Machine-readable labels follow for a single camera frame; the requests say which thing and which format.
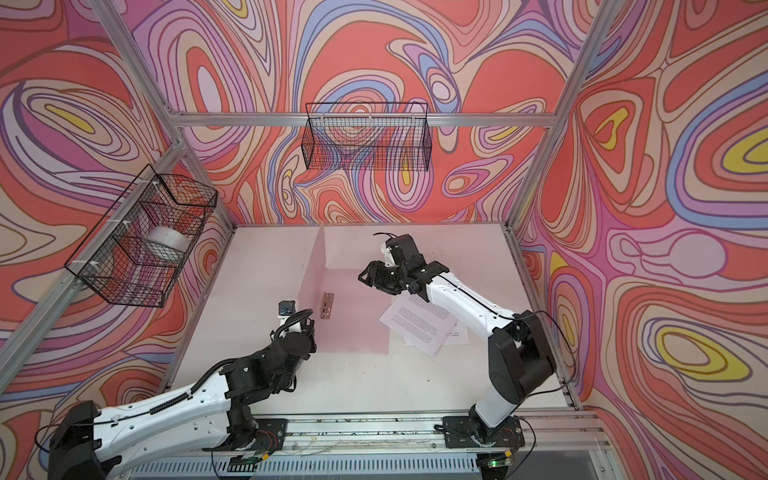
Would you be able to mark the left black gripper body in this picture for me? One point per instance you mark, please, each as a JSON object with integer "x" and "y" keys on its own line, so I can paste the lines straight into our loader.
{"x": 310, "y": 346}

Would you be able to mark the printed paper sheet bottom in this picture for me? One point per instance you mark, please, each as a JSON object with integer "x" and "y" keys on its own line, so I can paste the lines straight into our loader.
{"x": 459, "y": 333}

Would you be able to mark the aluminium mounting rail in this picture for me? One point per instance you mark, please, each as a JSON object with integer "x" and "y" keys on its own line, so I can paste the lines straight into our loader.
{"x": 413, "y": 432}

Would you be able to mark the white tape roll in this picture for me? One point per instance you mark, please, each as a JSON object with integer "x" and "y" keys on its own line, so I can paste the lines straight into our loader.
{"x": 166, "y": 244}

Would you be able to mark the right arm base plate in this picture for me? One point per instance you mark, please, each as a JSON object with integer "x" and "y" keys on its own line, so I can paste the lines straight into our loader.
{"x": 467, "y": 432}

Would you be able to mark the black wire basket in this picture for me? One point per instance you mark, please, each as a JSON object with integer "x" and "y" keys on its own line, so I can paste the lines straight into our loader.
{"x": 116, "y": 265}
{"x": 367, "y": 136}

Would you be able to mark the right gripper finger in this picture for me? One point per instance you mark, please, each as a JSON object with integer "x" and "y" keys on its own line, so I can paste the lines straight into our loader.
{"x": 375, "y": 274}
{"x": 390, "y": 283}

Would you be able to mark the printed paper sheet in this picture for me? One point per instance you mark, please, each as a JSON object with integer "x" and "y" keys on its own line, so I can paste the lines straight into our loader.
{"x": 459, "y": 333}
{"x": 419, "y": 323}

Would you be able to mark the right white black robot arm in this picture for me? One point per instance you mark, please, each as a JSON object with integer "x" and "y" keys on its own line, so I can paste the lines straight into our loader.
{"x": 520, "y": 358}

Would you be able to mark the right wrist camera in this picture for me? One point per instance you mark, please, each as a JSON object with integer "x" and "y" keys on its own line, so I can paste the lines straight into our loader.
{"x": 400, "y": 249}

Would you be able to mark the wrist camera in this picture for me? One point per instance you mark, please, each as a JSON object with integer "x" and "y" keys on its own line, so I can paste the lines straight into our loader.
{"x": 400, "y": 249}
{"x": 286, "y": 308}

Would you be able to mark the metal folder clip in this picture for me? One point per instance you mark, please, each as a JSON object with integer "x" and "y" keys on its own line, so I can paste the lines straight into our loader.
{"x": 327, "y": 305}

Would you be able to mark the black wire basket left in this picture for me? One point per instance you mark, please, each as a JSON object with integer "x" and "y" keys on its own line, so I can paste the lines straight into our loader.
{"x": 116, "y": 265}

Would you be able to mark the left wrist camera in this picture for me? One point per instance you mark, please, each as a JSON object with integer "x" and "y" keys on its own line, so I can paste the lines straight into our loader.
{"x": 286, "y": 308}

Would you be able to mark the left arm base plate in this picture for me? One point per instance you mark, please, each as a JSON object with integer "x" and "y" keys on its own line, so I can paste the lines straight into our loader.
{"x": 260, "y": 435}

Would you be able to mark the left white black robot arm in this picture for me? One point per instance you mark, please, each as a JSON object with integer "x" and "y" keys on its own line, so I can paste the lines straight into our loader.
{"x": 212, "y": 414}

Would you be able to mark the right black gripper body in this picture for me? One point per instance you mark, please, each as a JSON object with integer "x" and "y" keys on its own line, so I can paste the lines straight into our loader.
{"x": 400, "y": 271}

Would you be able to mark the pink folder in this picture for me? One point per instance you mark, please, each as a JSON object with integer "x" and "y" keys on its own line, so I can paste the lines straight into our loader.
{"x": 354, "y": 326}

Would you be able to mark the black wire basket back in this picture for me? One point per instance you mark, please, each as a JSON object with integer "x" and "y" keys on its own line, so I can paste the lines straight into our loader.
{"x": 367, "y": 136}

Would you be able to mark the printed paper sheet top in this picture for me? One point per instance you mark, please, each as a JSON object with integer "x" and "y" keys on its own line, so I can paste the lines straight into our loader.
{"x": 419, "y": 323}

